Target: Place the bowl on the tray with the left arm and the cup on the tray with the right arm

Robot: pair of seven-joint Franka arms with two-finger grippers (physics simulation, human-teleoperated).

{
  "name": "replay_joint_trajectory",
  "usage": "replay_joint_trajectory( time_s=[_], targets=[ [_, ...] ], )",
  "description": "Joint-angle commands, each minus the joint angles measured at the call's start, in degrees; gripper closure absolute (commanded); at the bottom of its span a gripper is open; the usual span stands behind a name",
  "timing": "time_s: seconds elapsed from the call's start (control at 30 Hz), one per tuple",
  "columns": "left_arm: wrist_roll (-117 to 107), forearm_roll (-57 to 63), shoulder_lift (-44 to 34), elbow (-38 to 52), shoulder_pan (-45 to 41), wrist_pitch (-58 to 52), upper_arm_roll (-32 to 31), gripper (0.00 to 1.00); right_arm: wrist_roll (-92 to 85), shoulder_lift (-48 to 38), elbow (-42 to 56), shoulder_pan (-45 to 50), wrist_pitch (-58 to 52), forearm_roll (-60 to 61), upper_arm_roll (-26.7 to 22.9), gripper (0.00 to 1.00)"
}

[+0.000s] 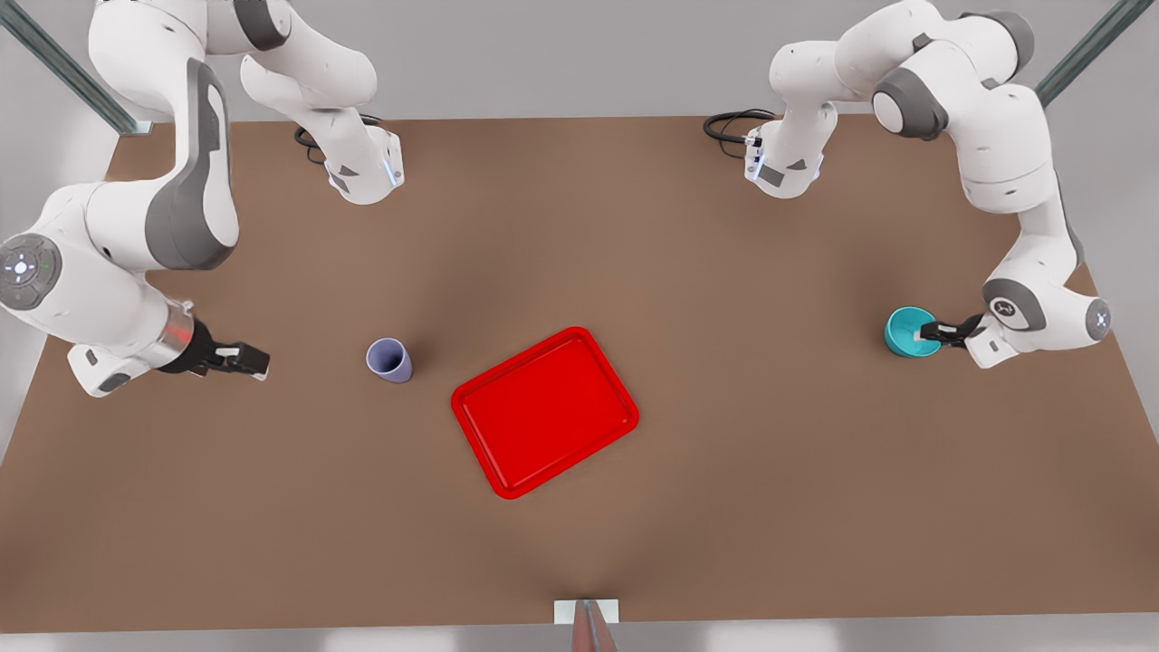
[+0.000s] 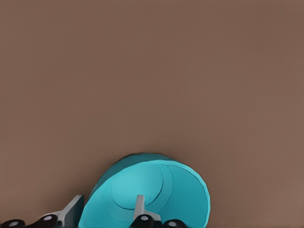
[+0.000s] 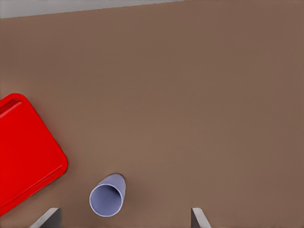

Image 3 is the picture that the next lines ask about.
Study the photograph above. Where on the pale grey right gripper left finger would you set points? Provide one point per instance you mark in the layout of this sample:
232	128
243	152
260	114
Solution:
48	219

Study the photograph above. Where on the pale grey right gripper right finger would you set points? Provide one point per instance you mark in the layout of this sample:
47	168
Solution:
198	219

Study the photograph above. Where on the lavender cup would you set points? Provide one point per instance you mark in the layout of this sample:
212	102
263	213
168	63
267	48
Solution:
108	197

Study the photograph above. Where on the red plastic tray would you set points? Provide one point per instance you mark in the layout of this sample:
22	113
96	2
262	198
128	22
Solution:
26	149

